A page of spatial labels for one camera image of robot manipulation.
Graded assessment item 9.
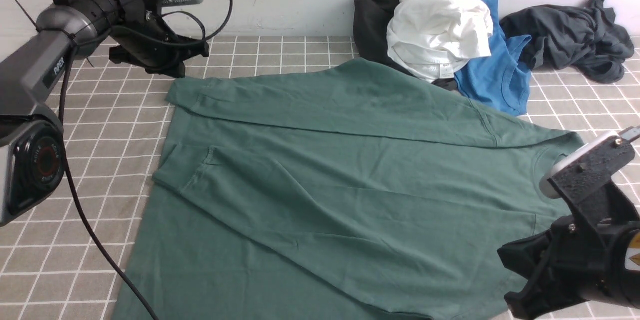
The black garment under pile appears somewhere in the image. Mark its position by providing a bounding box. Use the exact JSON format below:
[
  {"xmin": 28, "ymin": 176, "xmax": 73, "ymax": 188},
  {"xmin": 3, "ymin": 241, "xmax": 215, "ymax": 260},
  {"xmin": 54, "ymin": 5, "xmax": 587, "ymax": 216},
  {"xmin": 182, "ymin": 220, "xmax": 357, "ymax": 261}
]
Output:
[{"xmin": 353, "ymin": 0, "xmax": 455, "ymax": 84}]

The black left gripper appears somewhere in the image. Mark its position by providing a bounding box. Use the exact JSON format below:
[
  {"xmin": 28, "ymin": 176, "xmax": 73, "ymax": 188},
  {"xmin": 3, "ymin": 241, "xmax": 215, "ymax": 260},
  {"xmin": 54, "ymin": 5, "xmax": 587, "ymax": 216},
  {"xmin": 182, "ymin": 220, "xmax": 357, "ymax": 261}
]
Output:
[{"xmin": 109, "ymin": 0, "xmax": 210, "ymax": 79}]

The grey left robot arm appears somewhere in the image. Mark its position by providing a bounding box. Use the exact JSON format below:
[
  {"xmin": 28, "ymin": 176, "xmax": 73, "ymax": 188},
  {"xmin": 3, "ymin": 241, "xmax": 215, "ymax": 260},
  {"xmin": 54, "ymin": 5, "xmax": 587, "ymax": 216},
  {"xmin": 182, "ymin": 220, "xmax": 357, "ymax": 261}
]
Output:
[{"xmin": 0, "ymin": 0, "xmax": 210, "ymax": 225}]

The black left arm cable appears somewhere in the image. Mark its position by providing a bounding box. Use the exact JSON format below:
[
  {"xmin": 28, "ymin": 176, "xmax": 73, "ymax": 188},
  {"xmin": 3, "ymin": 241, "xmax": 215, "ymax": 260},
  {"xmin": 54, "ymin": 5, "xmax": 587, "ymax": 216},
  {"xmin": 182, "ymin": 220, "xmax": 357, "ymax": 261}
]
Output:
[{"xmin": 52, "ymin": 0, "xmax": 234, "ymax": 320}]

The dark grey crumpled shirt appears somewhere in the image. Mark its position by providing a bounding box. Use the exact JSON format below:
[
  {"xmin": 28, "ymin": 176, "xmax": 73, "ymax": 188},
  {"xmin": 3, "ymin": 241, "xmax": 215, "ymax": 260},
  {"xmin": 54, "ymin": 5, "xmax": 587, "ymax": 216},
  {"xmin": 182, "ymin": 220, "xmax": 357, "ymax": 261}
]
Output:
[{"xmin": 500, "ymin": 0, "xmax": 634, "ymax": 85}]

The green long sleeve shirt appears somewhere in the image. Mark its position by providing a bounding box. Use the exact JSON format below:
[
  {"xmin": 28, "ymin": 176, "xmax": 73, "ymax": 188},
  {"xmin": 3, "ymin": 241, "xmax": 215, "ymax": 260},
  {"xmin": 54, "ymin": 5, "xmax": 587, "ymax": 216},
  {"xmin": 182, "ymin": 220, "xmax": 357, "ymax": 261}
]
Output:
[{"xmin": 126, "ymin": 58, "xmax": 583, "ymax": 320}]

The white crumpled shirt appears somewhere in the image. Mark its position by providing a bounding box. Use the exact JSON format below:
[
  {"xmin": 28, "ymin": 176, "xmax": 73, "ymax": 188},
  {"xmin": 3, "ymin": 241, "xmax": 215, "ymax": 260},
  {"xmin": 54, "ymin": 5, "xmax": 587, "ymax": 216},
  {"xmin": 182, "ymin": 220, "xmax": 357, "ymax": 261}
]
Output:
[{"xmin": 386, "ymin": 0, "xmax": 494, "ymax": 83}]

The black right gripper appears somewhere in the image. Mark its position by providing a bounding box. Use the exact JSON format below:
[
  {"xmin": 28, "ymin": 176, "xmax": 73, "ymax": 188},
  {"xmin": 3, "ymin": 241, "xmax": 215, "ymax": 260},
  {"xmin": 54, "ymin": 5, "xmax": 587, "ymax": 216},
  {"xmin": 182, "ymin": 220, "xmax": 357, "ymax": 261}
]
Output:
[{"xmin": 497, "ymin": 220, "xmax": 639, "ymax": 320}]

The blue shirt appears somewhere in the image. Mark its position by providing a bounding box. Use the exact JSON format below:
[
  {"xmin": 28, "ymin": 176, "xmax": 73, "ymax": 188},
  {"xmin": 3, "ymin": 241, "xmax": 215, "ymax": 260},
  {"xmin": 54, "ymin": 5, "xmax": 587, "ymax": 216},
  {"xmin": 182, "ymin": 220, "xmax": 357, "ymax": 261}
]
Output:
[{"xmin": 454, "ymin": 0, "xmax": 531, "ymax": 117}]

